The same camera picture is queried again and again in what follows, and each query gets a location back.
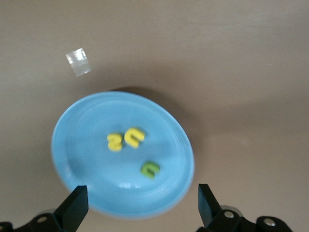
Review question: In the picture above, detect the clear tape square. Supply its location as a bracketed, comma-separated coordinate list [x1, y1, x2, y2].
[65, 47, 92, 77]

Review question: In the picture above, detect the yellow foam letter s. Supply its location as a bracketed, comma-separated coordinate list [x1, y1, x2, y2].
[107, 132, 123, 152]

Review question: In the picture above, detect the green foam letter u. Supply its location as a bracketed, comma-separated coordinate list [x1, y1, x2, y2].
[140, 161, 160, 180]

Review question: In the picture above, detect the yellow foam letter u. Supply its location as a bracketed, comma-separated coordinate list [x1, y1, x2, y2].
[123, 127, 145, 149]

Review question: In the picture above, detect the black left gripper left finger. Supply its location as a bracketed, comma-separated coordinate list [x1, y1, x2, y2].
[24, 185, 90, 232]

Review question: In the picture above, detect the blue plate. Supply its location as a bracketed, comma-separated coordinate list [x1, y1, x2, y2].
[51, 91, 195, 220]

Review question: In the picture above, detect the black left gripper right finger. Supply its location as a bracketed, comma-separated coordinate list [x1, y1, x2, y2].
[197, 184, 243, 232]

